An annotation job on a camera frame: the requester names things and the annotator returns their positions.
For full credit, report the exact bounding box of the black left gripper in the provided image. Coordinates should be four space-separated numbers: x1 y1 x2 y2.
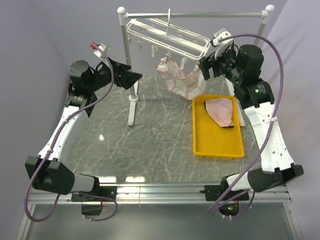
88 57 143 93

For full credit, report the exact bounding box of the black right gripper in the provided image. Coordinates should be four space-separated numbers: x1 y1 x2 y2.
197 45 244 85

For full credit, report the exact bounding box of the white end hanger clip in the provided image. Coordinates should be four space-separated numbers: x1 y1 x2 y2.
194 63 201 71

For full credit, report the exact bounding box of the white pink underwear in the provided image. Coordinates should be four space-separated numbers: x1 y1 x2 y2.
156 57 207 100

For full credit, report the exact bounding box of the white plastic clip hanger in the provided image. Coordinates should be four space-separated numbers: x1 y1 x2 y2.
126 9 210 61

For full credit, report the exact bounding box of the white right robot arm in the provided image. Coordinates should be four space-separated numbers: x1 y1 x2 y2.
199 44 304 200

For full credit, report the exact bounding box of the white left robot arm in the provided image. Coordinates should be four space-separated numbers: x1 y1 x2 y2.
24 58 143 222

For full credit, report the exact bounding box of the white metal clothes rack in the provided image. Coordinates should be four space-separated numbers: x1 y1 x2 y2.
117 7 275 109

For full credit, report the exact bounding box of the yellow plastic tray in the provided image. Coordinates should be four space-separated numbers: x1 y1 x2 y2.
192 94 245 159

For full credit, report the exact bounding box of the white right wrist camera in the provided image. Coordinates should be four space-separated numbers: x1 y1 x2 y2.
210 28 234 60

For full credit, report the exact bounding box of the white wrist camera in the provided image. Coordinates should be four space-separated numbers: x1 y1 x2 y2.
210 28 234 60
90 42 111 65

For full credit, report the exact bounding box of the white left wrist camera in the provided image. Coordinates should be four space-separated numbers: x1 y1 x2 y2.
90 42 111 65

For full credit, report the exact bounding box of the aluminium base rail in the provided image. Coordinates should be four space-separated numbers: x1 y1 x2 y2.
17 182 303 240

